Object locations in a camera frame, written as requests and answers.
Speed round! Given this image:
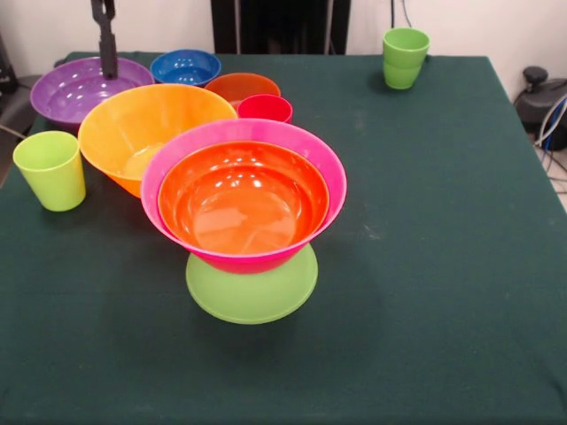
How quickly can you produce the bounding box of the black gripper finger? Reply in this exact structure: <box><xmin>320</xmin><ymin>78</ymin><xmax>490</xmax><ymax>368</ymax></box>
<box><xmin>90</xmin><ymin>0</ymin><xmax>120</xmax><ymax>81</ymax></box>

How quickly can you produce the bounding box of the large yellow-orange bowl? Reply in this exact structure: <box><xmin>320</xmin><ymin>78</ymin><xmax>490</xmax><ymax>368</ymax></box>
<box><xmin>77</xmin><ymin>82</ymin><xmax>239</xmax><ymax>199</ymax></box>

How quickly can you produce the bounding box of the wide orange-red bowl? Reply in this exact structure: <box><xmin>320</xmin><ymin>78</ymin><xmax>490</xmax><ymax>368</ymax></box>
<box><xmin>157</xmin><ymin>140</ymin><xmax>331</xmax><ymax>257</ymax></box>

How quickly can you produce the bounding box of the pink bowl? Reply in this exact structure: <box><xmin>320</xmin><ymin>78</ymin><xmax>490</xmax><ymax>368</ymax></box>
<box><xmin>140</xmin><ymin>118</ymin><xmax>348</xmax><ymax>275</ymax></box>

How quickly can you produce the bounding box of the green bowl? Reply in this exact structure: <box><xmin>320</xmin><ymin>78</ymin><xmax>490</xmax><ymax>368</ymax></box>
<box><xmin>185</xmin><ymin>243</ymin><xmax>320</xmax><ymax>326</ymax></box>

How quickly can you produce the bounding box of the purple bowl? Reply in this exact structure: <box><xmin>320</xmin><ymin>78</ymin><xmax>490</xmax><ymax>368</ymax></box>
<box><xmin>29</xmin><ymin>56</ymin><xmax>155</xmax><ymax>133</ymax></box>

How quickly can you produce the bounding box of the blue bowl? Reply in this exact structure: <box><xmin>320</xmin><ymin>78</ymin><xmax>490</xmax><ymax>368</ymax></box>
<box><xmin>149</xmin><ymin>49</ymin><xmax>222</xmax><ymax>89</ymax></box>

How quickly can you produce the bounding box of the small orange-red bowl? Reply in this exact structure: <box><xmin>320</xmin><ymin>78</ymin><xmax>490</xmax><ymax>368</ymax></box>
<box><xmin>204</xmin><ymin>72</ymin><xmax>282</xmax><ymax>110</ymax></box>

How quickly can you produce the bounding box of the lime yellow cup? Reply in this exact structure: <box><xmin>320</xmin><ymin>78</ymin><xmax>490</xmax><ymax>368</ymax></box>
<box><xmin>12</xmin><ymin>130</ymin><xmax>87</xmax><ymax>213</ymax></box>

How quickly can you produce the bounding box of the magenta red cup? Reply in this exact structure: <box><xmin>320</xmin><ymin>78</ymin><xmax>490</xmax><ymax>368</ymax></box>
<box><xmin>237</xmin><ymin>93</ymin><xmax>294</xmax><ymax>124</ymax></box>

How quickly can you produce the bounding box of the green cup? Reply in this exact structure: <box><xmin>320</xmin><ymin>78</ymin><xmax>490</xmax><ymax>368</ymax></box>
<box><xmin>382</xmin><ymin>27</ymin><xmax>431</xmax><ymax>91</ymax></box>

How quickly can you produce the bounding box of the dark green tablecloth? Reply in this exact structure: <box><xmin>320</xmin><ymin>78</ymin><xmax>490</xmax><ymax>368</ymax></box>
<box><xmin>0</xmin><ymin>51</ymin><xmax>567</xmax><ymax>425</ymax></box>

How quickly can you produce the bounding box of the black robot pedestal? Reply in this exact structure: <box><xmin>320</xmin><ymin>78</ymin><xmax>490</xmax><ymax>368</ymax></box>
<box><xmin>210</xmin><ymin>0</ymin><xmax>351</xmax><ymax>55</ymax></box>

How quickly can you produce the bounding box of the black wall cable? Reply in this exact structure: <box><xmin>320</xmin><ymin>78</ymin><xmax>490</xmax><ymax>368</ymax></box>
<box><xmin>387</xmin><ymin>0</ymin><xmax>414</xmax><ymax>32</ymax></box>

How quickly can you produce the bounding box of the tangle of floor cables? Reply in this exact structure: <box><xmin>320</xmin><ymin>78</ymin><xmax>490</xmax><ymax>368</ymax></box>
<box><xmin>533</xmin><ymin>95</ymin><xmax>567</xmax><ymax>196</ymax></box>

